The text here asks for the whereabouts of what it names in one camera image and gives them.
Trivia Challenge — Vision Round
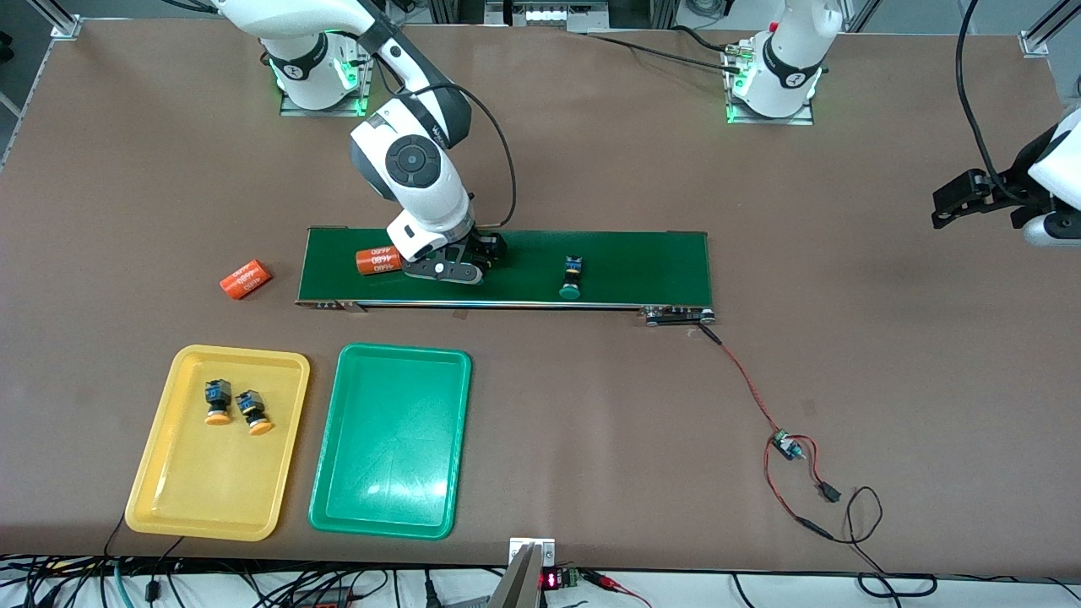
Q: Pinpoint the black looped power cable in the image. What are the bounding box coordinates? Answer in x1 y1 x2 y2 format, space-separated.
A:
832 486 938 599

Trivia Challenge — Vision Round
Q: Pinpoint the yellow plastic tray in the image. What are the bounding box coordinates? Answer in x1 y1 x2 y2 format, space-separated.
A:
124 344 311 542

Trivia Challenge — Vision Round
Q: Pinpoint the black base cable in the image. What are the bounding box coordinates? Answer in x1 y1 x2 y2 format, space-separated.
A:
583 32 748 75

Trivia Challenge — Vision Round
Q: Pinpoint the green conveyor belt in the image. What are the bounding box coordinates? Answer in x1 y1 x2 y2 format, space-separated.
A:
296 225 717 327

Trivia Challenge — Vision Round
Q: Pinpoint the white background device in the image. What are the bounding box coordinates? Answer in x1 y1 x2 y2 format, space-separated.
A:
486 0 611 33

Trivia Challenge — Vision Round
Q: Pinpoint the red clip lead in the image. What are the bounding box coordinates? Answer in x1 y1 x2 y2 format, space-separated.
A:
581 571 653 608

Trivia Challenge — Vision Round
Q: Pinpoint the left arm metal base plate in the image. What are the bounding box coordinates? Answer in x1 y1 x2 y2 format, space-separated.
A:
724 42 816 127

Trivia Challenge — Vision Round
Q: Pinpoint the red lead wire with connector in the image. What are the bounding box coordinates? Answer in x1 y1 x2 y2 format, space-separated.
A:
763 435 845 541

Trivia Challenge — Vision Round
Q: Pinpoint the yellow mushroom push button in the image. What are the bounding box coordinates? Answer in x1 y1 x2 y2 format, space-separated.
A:
204 379 233 426
235 389 274 437

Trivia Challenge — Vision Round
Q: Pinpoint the orange cylinder with white print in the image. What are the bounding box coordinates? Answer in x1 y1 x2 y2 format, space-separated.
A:
355 245 403 277
220 260 273 301

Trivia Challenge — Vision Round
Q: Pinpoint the black cable with plug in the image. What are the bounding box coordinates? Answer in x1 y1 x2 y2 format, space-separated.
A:
145 536 185 602

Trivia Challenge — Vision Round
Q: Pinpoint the power strip with orange switch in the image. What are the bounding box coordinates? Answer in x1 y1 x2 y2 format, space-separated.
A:
287 585 360 608

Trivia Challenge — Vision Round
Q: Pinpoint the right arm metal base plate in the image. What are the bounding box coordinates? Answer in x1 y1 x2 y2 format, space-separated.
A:
280 24 378 117

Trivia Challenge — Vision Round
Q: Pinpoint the aluminium frame profile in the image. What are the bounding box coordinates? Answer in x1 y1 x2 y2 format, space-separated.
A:
34 0 83 40
1019 0 1081 58

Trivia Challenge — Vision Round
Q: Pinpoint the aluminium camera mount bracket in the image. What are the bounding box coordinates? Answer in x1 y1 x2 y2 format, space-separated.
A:
508 537 557 608

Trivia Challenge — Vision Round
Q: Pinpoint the green plastic tray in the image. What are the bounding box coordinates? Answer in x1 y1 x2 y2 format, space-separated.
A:
308 342 472 540

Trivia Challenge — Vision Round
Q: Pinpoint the red black conveyor wire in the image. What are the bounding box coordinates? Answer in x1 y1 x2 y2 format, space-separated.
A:
698 323 788 438

